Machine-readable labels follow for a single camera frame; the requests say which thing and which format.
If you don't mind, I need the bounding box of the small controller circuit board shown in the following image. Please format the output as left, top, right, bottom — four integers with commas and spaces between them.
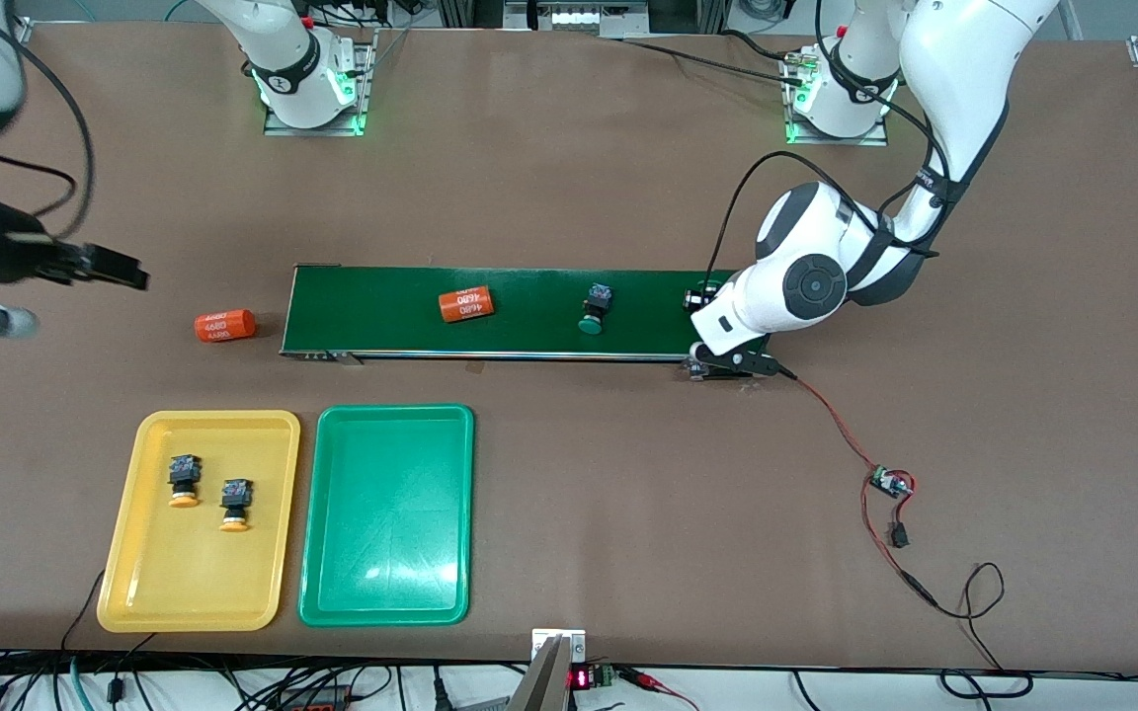
868, 465, 917, 501

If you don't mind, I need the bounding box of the yellow cap push button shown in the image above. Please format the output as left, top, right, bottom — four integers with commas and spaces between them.
166, 452, 203, 510
217, 477, 255, 533

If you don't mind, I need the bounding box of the thick black cable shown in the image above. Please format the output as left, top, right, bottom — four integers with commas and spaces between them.
616, 38, 817, 90

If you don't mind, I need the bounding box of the silver mounting bracket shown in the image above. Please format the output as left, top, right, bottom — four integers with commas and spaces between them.
530, 628, 588, 665

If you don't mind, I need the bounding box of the red clip lead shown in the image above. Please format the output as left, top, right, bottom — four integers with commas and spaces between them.
618, 668, 700, 711

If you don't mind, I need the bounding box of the yellow plastic tray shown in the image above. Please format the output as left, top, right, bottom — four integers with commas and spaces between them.
97, 410, 301, 633

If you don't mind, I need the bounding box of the orange cylinder with white print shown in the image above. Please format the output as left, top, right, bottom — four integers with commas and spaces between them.
194, 308, 257, 344
438, 286, 497, 324

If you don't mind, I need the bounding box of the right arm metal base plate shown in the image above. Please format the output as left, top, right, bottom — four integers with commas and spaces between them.
263, 28, 379, 137

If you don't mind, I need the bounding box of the grey electronics box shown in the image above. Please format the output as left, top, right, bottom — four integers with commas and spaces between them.
504, 0, 651, 37

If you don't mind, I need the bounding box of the green belt conveyor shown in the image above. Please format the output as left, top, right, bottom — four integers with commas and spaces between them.
279, 264, 772, 382

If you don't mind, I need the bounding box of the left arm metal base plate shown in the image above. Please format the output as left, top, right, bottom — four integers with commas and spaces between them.
781, 44, 892, 147

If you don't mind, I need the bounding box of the green plastic tray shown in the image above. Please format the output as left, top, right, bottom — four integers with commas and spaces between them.
298, 404, 475, 628

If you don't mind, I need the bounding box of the thin black looped cable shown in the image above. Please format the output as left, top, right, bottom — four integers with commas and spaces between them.
930, 561, 1007, 674

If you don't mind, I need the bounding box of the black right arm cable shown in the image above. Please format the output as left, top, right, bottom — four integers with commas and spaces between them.
0, 0, 96, 244

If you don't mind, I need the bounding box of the grey metal bar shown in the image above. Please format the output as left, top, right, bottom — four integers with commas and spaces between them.
505, 635, 572, 711

